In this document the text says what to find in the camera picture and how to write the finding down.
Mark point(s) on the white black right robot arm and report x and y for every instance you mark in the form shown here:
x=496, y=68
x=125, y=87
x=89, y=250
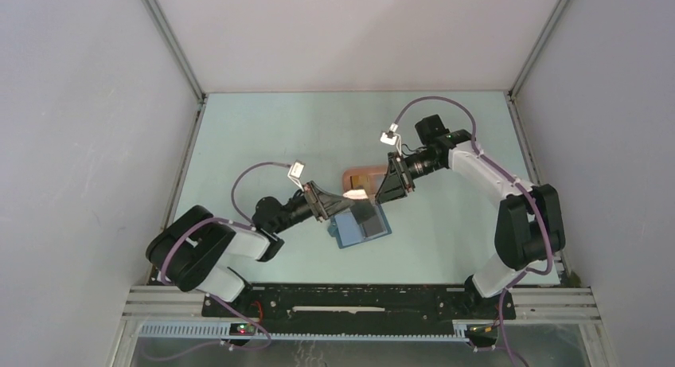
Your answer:
x=529, y=224

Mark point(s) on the pink oval tray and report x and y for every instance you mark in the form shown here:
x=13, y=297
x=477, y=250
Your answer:
x=377, y=174

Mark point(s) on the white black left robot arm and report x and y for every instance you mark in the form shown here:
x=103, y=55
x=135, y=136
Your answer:
x=191, y=253

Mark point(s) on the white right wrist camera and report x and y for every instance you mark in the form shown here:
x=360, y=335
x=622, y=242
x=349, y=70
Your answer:
x=392, y=138

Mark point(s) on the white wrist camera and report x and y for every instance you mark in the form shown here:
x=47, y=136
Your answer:
x=295, y=172
x=392, y=138

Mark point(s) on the aluminium frame rail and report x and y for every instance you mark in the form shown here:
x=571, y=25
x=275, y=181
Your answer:
x=531, y=304

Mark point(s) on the blue card holder wallet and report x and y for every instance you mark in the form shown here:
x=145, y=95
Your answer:
x=346, y=231

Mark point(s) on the gold credit card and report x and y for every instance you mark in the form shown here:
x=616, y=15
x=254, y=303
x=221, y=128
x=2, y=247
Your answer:
x=361, y=181

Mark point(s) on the blue-white cable duct strip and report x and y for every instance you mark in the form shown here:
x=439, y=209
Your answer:
x=225, y=330

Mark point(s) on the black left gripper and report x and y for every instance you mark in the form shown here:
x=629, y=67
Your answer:
x=321, y=203

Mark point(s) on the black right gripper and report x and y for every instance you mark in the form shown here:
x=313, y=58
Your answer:
x=398, y=179

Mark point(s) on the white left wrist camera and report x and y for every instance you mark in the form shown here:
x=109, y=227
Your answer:
x=295, y=172

